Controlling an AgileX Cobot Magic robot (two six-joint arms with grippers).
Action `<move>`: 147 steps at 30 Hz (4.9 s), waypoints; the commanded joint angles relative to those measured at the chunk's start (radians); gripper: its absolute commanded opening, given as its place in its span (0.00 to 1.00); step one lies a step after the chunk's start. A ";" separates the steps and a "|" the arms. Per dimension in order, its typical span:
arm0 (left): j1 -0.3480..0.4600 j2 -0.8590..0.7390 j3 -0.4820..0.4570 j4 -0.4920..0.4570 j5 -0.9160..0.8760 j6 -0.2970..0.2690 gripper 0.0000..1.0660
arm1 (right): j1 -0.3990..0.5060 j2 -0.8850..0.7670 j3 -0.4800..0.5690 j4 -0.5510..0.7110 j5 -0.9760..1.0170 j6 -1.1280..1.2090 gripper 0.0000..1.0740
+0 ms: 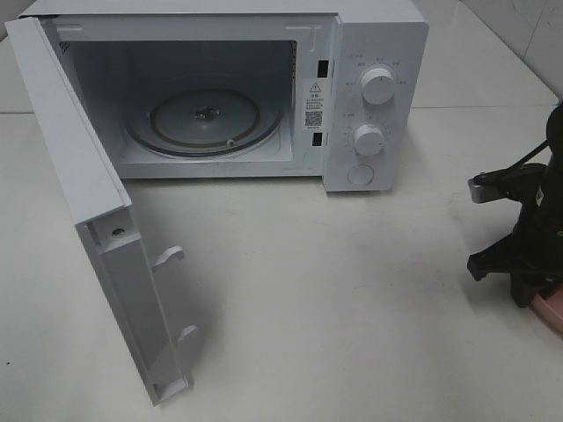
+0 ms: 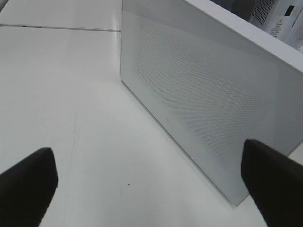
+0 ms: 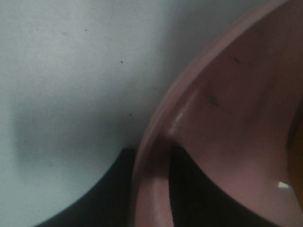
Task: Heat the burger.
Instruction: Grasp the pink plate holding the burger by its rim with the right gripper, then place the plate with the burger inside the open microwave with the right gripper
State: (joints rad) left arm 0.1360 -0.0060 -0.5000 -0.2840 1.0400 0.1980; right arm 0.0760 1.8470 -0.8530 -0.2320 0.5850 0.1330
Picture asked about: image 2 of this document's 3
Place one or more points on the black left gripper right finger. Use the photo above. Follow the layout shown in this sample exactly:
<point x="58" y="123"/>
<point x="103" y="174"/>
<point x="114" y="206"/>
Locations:
<point x="275" y="183"/>

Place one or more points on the white microwave oven body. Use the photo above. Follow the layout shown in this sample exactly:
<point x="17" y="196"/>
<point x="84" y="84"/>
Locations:
<point x="260" y="12"/>

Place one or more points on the white warning label sticker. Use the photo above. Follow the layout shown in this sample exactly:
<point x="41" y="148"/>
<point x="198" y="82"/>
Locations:
<point x="280" y="27"/>

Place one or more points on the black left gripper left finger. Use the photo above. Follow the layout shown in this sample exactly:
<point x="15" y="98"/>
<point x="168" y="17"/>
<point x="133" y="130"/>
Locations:
<point x="27" y="189"/>

